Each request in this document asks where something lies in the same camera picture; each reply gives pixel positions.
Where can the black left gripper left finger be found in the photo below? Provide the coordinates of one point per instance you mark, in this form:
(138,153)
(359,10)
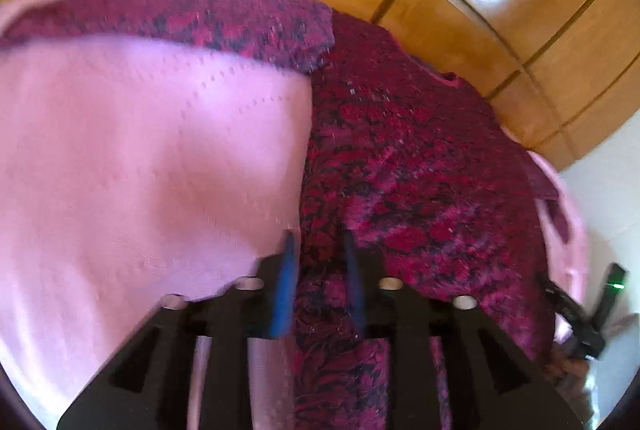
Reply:
(217,363)

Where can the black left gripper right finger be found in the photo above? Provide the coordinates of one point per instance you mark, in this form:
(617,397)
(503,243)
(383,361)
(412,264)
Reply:
(449,364)

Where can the red floral patterned garment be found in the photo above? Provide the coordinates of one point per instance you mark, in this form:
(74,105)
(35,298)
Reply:
(411,160)

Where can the person's right hand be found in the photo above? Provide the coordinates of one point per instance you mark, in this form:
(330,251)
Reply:
(571,378)

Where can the pink bed sheet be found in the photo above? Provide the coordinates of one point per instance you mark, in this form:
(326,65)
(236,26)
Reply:
(133,168)

